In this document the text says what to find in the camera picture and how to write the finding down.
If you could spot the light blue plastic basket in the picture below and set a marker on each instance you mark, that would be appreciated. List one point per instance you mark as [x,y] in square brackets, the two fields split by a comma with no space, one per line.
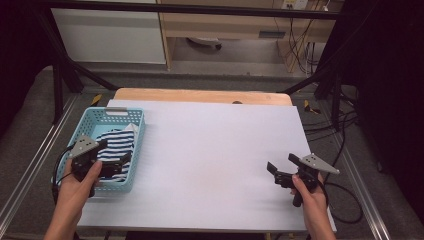
[100,115]

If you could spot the black curtain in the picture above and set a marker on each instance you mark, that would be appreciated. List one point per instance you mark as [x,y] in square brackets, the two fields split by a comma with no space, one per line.
[390,83]
[16,50]

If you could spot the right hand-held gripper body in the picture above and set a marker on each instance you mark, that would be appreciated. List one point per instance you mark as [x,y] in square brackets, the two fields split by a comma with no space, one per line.
[308,173]

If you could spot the person's left hand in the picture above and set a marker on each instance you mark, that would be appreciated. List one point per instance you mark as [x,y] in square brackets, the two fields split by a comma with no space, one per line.
[73,191]

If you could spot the light wooden desk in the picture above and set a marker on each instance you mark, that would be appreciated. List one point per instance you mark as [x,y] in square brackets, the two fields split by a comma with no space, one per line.
[226,26]

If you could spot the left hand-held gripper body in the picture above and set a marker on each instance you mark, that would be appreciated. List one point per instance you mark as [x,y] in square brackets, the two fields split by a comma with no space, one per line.
[83,156]

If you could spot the white table board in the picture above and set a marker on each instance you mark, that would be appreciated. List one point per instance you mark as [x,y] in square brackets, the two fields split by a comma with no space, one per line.
[200,166]

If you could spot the aluminium rail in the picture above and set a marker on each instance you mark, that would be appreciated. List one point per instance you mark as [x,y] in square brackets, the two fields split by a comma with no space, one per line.
[360,186]
[30,163]

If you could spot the blue white striped shirt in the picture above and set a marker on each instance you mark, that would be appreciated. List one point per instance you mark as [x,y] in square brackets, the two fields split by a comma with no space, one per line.
[118,143]

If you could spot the wooden table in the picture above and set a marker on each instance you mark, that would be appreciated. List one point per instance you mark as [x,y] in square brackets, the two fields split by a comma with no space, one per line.
[200,96]

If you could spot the black metal frame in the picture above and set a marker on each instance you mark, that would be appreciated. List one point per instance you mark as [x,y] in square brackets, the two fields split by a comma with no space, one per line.
[200,9]

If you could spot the yellow black tape piece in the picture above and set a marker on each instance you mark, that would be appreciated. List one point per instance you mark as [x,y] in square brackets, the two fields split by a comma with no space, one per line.
[310,108]
[96,99]

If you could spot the white cabinet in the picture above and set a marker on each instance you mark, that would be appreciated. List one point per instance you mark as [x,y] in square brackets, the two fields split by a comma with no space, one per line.
[110,36]

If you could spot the person's right hand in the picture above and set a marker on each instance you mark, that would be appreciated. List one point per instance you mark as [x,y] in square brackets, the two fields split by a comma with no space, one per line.
[311,203]

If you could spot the white power strip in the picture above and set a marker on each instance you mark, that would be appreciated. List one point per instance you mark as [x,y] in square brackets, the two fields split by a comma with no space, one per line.
[295,4]

